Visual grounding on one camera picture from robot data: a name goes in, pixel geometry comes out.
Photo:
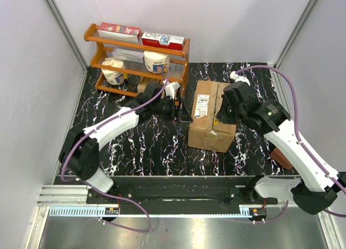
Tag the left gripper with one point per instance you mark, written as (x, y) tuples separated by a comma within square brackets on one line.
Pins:
[(184, 115)]

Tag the brown cardboard express box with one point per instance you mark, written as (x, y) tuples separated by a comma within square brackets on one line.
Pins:
[(206, 131)]

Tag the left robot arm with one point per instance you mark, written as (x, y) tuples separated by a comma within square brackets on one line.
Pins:
[(80, 151)]

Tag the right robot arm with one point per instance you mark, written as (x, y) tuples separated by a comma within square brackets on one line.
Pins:
[(318, 183)]

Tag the red white toothpaste box right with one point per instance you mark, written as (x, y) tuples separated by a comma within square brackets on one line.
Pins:
[(163, 41)]

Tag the grey flat box on shelf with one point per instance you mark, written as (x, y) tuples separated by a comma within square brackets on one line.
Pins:
[(128, 55)]

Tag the red toothpaste box left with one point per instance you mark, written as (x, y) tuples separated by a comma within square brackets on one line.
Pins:
[(119, 32)]

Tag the tan carton left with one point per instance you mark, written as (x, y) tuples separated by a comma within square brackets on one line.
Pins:
[(144, 82)]

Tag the white cup middle shelf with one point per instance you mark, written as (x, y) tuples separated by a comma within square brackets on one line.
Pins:
[(155, 62)]

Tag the white cup lower left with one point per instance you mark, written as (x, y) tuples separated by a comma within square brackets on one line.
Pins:
[(114, 77)]

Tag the orange wooden shelf rack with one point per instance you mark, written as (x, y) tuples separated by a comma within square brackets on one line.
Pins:
[(179, 67)]

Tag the brown sponge pack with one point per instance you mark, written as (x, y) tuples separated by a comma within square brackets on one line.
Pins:
[(280, 158)]

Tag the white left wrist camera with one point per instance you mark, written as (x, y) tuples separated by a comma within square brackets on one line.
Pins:
[(171, 89)]

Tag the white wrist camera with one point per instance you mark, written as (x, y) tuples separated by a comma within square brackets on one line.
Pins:
[(171, 89), (237, 78)]

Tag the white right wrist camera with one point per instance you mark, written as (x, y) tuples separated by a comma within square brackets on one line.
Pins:
[(237, 78)]

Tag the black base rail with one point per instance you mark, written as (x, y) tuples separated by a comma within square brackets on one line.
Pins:
[(178, 197)]

